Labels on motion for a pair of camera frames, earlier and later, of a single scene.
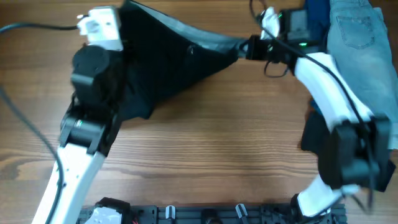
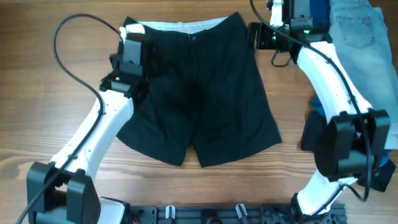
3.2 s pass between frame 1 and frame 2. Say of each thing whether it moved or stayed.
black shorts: moved
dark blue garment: stayed
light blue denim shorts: stayed
